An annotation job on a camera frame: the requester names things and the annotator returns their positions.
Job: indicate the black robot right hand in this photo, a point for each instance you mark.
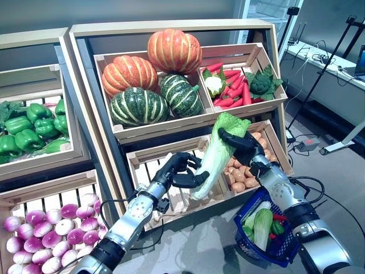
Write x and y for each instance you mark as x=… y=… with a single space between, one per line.
x=245 y=148

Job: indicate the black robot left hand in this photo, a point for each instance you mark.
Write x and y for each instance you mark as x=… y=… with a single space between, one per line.
x=176 y=177

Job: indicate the green white napa cabbage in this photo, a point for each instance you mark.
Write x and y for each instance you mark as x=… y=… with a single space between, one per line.
x=212 y=160
x=263 y=205
x=263 y=228

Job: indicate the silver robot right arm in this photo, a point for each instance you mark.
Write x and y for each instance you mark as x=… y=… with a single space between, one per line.
x=285 y=188

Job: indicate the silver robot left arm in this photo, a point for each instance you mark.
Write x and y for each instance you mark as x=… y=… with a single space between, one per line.
x=134 y=217

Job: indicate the blue plastic shopping basket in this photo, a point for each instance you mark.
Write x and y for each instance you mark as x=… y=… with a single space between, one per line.
x=273 y=255

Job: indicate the brown potato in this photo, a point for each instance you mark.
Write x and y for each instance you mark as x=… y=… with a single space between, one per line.
x=263 y=142
x=255 y=135
x=268 y=154
x=251 y=182
x=239 y=176
x=238 y=187
x=274 y=159

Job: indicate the light wooden slatted crate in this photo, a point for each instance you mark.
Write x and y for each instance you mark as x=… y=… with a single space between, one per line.
x=159 y=149
x=159 y=125
x=256 y=107
x=42 y=162
x=280 y=154
x=42 y=188

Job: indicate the black power adapter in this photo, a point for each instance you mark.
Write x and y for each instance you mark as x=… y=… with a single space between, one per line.
x=290 y=139

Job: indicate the red orange carrot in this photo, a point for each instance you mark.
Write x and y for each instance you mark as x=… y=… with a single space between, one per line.
x=236 y=83
x=223 y=102
x=246 y=94
x=236 y=92
x=238 y=102
x=232 y=73
x=212 y=67

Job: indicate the grey power strip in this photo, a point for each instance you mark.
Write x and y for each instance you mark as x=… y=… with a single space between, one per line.
x=309 y=144

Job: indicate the green broccoli with leaves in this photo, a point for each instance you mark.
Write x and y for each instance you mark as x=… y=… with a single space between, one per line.
x=261 y=84

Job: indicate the white cauliflower with leaves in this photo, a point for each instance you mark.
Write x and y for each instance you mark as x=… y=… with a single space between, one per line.
x=214 y=84

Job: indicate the red chili pepper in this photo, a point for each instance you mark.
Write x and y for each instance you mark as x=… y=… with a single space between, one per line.
x=279 y=217

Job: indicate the dark green striped pumpkin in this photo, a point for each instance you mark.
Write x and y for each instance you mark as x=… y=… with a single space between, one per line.
x=139 y=107

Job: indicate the green striped pumpkin with stem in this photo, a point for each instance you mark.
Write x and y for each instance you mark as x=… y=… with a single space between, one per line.
x=181 y=95

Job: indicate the purple white onion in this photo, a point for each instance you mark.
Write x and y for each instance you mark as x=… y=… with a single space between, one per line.
x=51 y=239
x=89 y=224
x=25 y=231
x=69 y=211
x=33 y=244
x=85 y=211
x=42 y=229
x=89 y=199
x=53 y=216
x=75 y=236
x=101 y=221
x=12 y=223
x=98 y=206
x=35 y=217
x=64 y=227

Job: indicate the black tripod stand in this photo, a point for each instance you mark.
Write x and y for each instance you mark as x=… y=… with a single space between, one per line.
x=322 y=71

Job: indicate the orange striped pumpkin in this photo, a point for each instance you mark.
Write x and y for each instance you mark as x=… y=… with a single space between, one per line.
x=174 y=51
x=128 y=74

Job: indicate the white desk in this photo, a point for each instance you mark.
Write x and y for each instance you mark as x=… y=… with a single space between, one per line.
x=349 y=77

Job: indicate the wooden vegetable display stand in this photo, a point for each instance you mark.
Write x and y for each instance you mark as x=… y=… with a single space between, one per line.
x=171 y=27
x=28 y=35

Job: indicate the open grey laptop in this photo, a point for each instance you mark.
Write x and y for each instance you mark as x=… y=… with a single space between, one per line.
x=361 y=62

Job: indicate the black pole with box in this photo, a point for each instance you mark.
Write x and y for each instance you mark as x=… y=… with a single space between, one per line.
x=292 y=11

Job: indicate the dark green leafy vegetable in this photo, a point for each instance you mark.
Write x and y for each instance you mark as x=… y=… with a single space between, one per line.
x=10 y=109

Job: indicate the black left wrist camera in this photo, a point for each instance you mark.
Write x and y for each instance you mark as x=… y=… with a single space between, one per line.
x=162 y=205

